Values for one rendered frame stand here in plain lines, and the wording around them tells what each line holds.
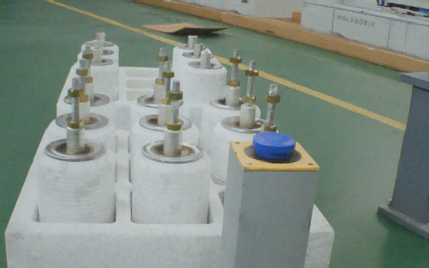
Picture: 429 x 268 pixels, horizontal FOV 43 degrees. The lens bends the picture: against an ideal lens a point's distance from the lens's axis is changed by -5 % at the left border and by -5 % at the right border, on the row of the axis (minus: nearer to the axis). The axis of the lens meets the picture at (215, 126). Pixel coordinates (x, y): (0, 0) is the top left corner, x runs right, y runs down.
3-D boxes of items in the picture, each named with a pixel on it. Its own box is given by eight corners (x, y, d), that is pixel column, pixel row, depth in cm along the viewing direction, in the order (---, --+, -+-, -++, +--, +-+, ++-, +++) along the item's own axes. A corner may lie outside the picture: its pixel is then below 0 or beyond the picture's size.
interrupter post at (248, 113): (252, 125, 84) (254, 103, 83) (257, 130, 82) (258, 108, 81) (236, 125, 83) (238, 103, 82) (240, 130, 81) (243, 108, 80)
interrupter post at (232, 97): (238, 104, 95) (240, 85, 94) (239, 108, 92) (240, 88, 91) (224, 103, 95) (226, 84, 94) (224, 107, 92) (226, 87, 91)
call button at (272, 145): (287, 151, 55) (289, 131, 54) (299, 166, 51) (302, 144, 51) (246, 150, 54) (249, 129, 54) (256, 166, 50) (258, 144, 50)
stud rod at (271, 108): (267, 141, 72) (272, 83, 69) (272, 144, 71) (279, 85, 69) (261, 143, 71) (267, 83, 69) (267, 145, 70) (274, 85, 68)
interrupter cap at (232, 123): (264, 120, 87) (264, 115, 87) (279, 135, 80) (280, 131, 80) (215, 120, 85) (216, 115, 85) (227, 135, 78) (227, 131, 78)
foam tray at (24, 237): (252, 219, 109) (262, 132, 104) (314, 348, 73) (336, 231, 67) (48, 219, 103) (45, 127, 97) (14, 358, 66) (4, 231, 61)
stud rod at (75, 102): (80, 138, 67) (80, 77, 65) (79, 141, 66) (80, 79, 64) (71, 138, 67) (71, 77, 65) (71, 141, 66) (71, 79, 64)
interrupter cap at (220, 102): (253, 102, 97) (254, 97, 97) (255, 114, 90) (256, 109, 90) (209, 98, 97) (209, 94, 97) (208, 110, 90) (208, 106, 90)
